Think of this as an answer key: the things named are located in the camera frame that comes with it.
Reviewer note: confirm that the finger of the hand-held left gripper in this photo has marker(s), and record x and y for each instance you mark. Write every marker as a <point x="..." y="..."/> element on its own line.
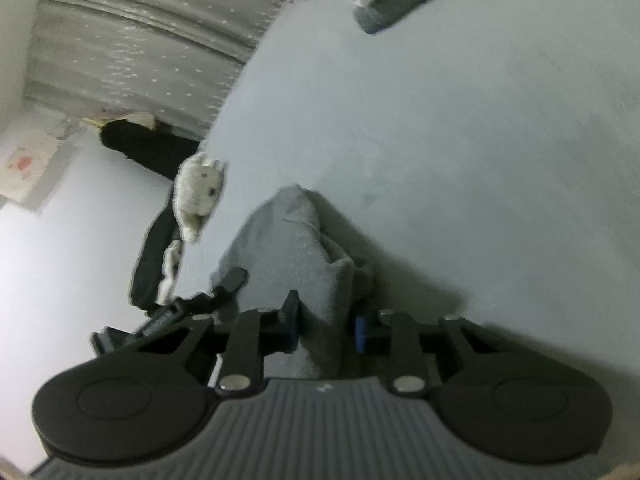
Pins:
<point x="232" y="282"/>

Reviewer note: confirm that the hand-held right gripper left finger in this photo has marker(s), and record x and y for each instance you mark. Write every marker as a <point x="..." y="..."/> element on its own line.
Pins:
<point x="291" y="325"/>

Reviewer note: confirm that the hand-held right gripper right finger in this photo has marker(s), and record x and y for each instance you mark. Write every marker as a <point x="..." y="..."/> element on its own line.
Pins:
<point x="359" y="332"/>

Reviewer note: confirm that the grey shirt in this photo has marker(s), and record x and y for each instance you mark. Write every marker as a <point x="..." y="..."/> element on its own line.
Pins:
<point x="290" y="260"/>

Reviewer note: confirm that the cream cloth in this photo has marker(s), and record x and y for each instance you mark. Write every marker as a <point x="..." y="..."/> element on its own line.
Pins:
<point x="170" y="270"/>

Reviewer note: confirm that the white plush dog toy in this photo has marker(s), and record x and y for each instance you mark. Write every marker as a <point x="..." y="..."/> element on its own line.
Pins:
<point x="197" y="190"/>

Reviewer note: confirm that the black hanging garment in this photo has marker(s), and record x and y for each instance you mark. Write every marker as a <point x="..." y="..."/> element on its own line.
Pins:
<point x="145" y="147"/>

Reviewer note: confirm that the beige hanging garment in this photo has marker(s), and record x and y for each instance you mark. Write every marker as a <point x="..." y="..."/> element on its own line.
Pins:
<point x="135" y="119"/>

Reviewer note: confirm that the grey bed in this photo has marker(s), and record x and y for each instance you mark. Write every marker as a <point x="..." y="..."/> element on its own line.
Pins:
<point x="450" y="135"/>

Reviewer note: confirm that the grey star-print curtain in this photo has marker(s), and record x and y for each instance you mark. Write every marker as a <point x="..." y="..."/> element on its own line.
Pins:
<point x="150" y="50"/>

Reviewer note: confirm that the white wall poster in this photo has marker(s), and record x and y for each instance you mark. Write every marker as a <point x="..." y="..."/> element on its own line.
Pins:
<point x="25" y="170"/>

